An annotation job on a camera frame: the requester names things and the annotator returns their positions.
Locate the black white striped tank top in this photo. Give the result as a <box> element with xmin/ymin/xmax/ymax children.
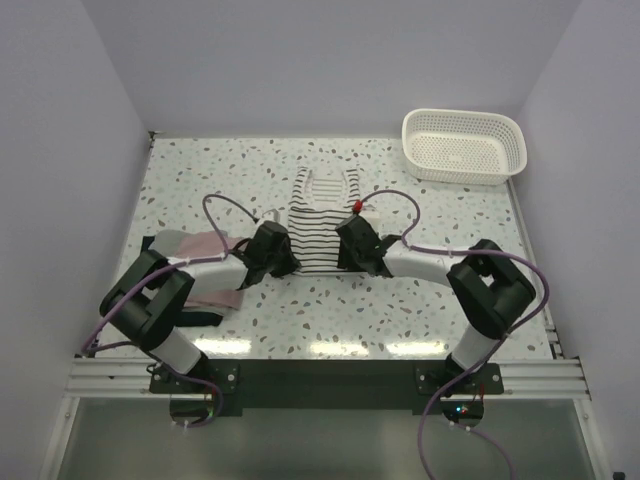
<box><xmin>287</xmin><ymin>166</ymin><xmax>360</xmax><ymax>276</ymax></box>

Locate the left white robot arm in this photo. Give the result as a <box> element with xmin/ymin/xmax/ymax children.
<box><xmin>99</xmin><ymin>221</ymin><xmax>300</xmax><ymax>392</ymax></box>

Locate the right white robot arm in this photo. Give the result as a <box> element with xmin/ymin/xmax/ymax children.
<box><xmin>335</xmin><ymin>215</ymin><xmax>536</xmax><ymax>393</ymax></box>

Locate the pink folded tank top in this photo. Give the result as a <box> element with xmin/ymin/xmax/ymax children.
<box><xmin>174</xmin><ymin>231</ymin><xmax>244</xmax><ymax>310</ymax></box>

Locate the grey folded tank top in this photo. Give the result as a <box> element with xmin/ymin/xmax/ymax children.
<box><xmin>141</xmin><ymin>230</ymin><xmax>188</xmax><ymax>257</ymax></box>

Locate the navy folded tank top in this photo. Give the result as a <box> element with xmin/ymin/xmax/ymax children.
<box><xmin>139</xmin><ymin>234</ymin><xmax>226</xmax><ymax>329</ymax></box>

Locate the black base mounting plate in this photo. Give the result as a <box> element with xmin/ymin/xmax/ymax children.
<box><xmin>148</xmin><ymin>349</ymin><xmax>504</xmax><ymax>419</ymax></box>

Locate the white plastic basket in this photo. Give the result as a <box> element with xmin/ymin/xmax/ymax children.
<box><xmin>401</xmin><ymin>108</ymin><xmax>528</xmax><ymax>186</ymax></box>

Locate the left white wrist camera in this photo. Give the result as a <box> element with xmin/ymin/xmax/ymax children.
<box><xmin>256</xmin><ymin>209</ymin><xmax>280</xmax><ymax>225</ymax></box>

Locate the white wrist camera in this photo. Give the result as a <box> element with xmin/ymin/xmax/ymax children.
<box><xmin>352</xmin><ymin>200</ymin><xmax>381</xmax><ymax>229</ymax></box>
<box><xmin>256</xmin><ymin>209</ymin><xmax>280</xmax><ymax>225</ymax></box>

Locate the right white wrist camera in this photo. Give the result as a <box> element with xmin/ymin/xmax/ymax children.
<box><xmin>352</xmin><ymin>200</ymin><xmax>381</xmax><ymax>229</ymax></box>

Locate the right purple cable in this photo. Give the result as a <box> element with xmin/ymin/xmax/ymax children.
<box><xmin>362</xmin><ymin>189</ymin><xmax>551</xmax><ymax>480</ymax></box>

